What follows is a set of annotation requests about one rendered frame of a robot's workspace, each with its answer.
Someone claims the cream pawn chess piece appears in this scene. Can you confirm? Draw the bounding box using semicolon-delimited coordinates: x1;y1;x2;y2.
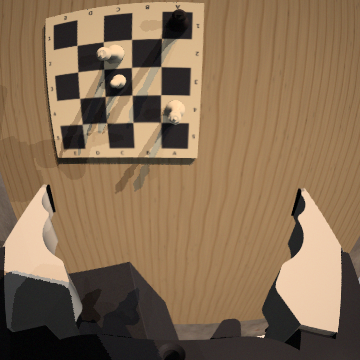
110;75;126;88

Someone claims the white chess piece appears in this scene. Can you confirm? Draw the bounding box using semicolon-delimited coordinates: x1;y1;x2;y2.
166;100;185;124
96;45;125;64

